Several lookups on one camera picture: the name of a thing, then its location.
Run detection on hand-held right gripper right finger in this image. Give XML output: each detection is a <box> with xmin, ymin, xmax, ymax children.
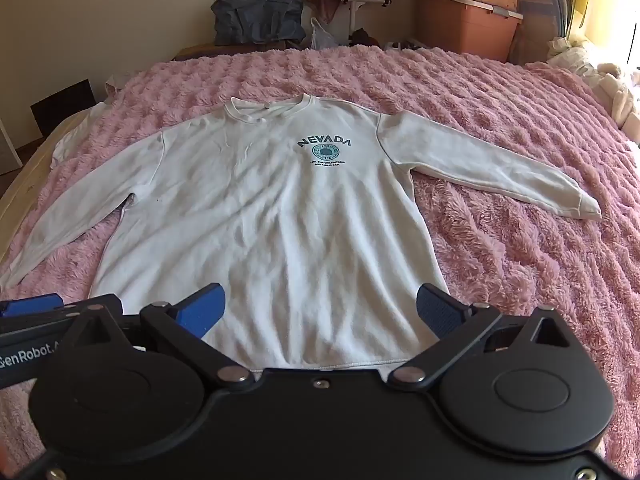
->
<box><xmin>388</xmin><ymin>282</ymin><xmax>577</xmax><ymax>393</ymax></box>

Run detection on white pillow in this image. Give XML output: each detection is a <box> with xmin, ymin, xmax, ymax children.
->
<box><xmin>49</xmin><ymin>74</ymin><xmax>132</xmax><ymax>163</ymax></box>

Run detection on pink fluffy blanket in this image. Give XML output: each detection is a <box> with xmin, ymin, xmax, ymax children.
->
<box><xmin>0</xmin><ymin>45</ymin><xmax>640</xmax><ymax>480</ymax></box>

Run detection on dark blue fabric bag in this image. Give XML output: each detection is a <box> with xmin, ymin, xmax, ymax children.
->
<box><xmin>210</xmin><ymin>0</ymin><xmax>307</xmax><ymax>47</ymax></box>

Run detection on small translucent plastic bag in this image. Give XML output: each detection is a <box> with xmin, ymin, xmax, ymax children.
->
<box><xmin>308</xmin><ymin>16</ymin><xmax>337</xmax><ymax>51</ymax></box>

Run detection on dark box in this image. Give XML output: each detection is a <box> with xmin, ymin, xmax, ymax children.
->
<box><xmin>30</xmin><ymin>78</ymin><xmax>91</xmax><ymax>136</ymax></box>

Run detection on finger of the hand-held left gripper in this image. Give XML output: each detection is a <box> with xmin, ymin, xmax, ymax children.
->
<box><xmin>0</xmin><ymin>293</ymin><xmax>124</xmax><ymax>333</ymax></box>

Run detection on cream plush toy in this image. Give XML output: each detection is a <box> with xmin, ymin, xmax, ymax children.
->
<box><xmin>596</xmin><ymin>62</ymin><xmax>640</xmax><ymax>132</ymax></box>

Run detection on blue storage bin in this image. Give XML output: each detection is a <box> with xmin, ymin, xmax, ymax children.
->
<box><xmin>516</xmin><ymin>0</ymin><xmax>572</xmax><ymax>42</ymax></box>

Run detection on white printed t-shirt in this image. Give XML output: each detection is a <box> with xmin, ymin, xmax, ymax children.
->
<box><xmin>0</xmin><ymin>93</ymin><xmax>604</xmax><ymax>377</ymax></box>

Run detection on white folding table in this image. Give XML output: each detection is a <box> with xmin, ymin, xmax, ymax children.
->
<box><xmin>317</xmin><ymin>0</ymin><xmax>419</xmax><ymax>28</ymax></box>

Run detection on white cabinet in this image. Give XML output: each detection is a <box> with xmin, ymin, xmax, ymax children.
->
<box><xmin>0</xmin><ymin>117</ymin><xmax>24</xmax><ymax>176</ymax></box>

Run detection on dark red cloth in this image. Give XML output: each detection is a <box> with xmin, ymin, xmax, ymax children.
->
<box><xmin>349</xmin><ymin>29</ymin><xmax>382</xmax><ymax>49</ymax></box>

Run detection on brown plastic storage box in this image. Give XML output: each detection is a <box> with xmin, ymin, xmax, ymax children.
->
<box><xmin>413</xmin><ymin>0</ymin><xmax>524</xmax><ymax>64</ymax></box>

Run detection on white crumpled bedding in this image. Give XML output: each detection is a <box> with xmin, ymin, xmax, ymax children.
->
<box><xmin>547</xmin><ymin>36</ymin><xmax>607</xmax><ymax>80</ymax></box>

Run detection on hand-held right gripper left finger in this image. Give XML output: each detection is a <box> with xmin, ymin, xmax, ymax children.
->
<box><xmin>55</xmin><ymin>282</ymin><xmax>255</xmax><ymax>392</ymax></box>

